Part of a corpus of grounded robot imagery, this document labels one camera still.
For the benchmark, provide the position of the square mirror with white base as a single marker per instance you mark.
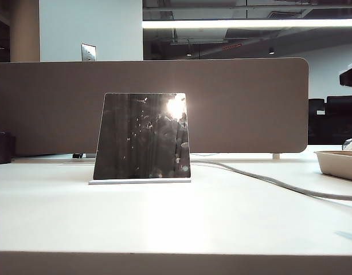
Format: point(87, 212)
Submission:
point(136, 143)

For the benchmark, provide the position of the brown desk divider panel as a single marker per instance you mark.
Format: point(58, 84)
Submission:
point(250, 109)

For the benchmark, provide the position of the small black ceiling spotlight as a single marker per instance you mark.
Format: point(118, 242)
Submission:
point(270, 51)
point(189, 53)

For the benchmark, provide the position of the white divider support foot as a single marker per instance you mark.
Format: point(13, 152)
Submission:
point(275, 156)

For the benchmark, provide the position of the red ceiling sign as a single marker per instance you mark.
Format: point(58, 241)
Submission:
point(231, 47)

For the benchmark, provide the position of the long ceiling light strip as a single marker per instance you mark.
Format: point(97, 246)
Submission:
point(250, 23)

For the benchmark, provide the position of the white tray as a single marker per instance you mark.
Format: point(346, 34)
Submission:
point(339, 166)

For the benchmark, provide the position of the black cylindrical cup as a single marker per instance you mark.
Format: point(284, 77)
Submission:
point(2, 149)

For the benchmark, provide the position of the black monitor edge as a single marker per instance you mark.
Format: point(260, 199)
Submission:
point(351, 77)

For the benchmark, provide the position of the silver wall switch plate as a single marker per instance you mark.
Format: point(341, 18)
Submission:
point(89, 52)

